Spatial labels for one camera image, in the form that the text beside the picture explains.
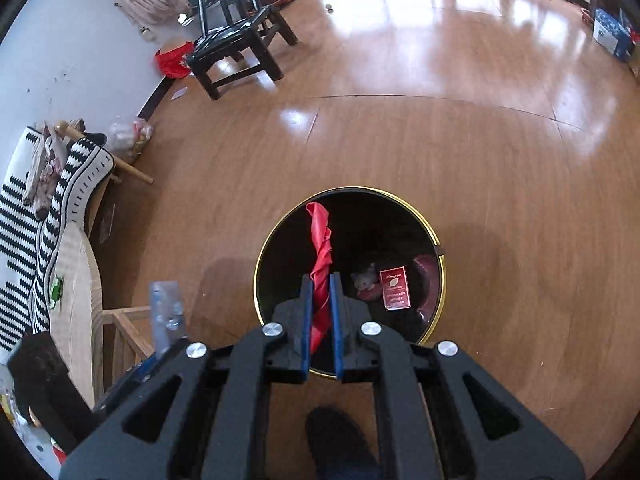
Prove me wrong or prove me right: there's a brown white stuffed toy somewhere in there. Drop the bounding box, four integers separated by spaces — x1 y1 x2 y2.
25 122 68 211

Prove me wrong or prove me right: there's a wooden sofa armrest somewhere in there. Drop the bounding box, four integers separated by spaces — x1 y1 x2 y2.
55 120 154 185

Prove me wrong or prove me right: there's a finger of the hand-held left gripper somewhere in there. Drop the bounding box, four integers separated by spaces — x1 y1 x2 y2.
132 280 187 378

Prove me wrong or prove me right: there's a black box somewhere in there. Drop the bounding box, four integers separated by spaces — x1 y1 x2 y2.
7 332 93 453

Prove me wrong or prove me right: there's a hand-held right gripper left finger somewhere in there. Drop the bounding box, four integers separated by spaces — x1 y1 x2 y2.
59 272 314 480

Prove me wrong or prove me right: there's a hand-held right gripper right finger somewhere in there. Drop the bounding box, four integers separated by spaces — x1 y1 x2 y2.
330 271 586 480

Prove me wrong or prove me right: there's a black white striped sofa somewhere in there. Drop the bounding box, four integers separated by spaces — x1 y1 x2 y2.
0 127 116 351

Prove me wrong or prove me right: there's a black trash can gold rim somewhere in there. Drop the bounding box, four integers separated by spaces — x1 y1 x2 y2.
253 187 446 378

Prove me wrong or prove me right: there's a black wooden chair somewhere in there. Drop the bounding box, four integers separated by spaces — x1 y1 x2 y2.
186 0 299 101

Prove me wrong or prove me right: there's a clear plastic bag of items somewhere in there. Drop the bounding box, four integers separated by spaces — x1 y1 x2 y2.
106 117 153 163

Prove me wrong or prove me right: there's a crumpled grey paper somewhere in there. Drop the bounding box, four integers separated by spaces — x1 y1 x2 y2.
351 263 381 293

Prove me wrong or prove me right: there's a red cigarette pack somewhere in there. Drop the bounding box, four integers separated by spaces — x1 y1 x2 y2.
379 267 412 312

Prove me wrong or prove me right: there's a red shopping bag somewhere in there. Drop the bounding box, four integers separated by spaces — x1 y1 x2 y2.
154 41 195 80

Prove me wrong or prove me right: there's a blue white carton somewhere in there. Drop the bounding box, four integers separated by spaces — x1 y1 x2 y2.
592 7 636 61

